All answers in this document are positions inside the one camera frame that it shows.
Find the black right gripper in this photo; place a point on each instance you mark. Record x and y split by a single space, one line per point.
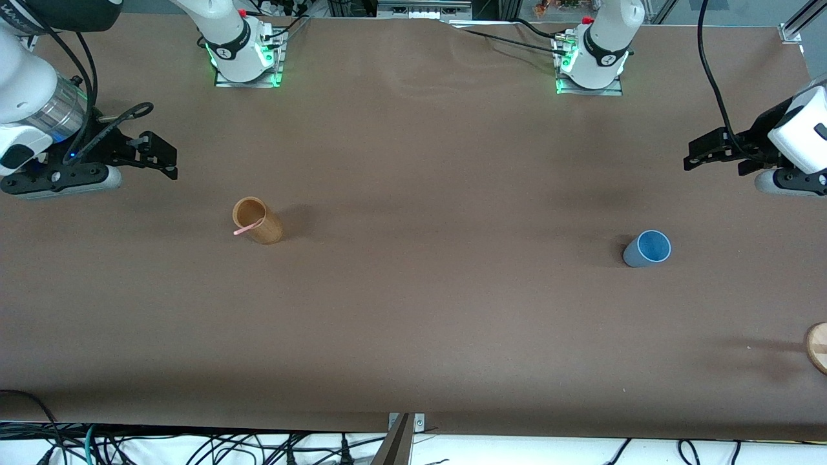
103 143

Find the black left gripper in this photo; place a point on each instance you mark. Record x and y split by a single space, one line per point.
754 138

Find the blue cup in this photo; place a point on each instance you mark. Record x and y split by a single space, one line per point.
652 248

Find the pink chopstick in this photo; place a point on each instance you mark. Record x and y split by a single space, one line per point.
245 229

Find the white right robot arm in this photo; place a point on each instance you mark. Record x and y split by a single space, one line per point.
26 90

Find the brown bamboo cup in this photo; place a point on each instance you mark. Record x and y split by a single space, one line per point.
268 229

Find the round wooden disc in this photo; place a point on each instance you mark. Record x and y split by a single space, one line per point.
819 349

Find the colourful small objects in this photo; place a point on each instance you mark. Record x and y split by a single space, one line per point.
555 6

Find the grey metal box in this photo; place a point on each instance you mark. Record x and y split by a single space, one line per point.
423 9

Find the dark brown beam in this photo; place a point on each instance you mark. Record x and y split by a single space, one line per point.
394 449

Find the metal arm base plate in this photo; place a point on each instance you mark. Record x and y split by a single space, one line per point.
258 84
614 91

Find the aluminium frame profile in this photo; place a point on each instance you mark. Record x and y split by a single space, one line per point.
801 22

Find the small metal bracket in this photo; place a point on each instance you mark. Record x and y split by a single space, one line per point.
418 421

